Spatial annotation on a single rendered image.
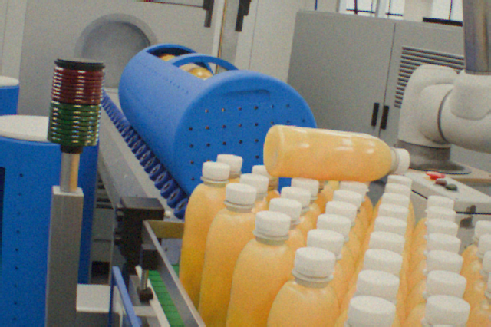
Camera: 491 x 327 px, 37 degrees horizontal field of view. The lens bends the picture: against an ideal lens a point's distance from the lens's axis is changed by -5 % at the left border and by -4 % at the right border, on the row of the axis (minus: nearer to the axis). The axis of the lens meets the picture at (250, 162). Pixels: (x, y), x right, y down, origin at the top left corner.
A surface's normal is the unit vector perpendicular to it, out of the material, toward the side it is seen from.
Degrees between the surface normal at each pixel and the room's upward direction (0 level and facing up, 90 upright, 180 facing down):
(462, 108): 101
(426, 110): 92
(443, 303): 0
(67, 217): 90
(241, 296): 90
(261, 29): 90
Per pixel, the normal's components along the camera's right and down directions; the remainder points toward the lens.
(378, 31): -0.90, -0.04
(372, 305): 0.13, -0.97
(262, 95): 0.29, 0.21
